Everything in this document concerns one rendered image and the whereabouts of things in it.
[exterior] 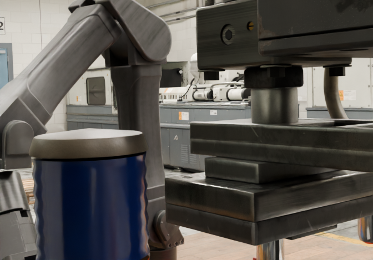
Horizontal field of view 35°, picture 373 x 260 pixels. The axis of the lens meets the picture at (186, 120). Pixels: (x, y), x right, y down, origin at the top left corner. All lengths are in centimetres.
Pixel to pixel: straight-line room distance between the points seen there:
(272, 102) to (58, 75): 36
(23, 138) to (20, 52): 1118
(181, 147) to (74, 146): 833
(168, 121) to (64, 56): 802
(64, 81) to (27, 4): 1127
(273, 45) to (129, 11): 44
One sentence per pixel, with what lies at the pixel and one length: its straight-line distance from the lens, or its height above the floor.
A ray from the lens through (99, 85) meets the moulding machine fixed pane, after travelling 1075.
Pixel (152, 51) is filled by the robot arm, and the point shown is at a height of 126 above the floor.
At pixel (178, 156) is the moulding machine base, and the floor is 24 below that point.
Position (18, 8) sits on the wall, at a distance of 1194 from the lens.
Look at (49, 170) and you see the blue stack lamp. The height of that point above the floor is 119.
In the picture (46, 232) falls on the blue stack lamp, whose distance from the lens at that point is 19.
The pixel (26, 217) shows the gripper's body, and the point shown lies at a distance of 71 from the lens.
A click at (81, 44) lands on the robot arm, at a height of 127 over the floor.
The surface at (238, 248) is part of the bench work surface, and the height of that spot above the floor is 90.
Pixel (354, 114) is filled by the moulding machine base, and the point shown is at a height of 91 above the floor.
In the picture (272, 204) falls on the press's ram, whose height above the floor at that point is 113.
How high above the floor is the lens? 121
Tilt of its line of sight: 3 degrees down
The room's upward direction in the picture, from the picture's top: 2 degrees counter-clockwise
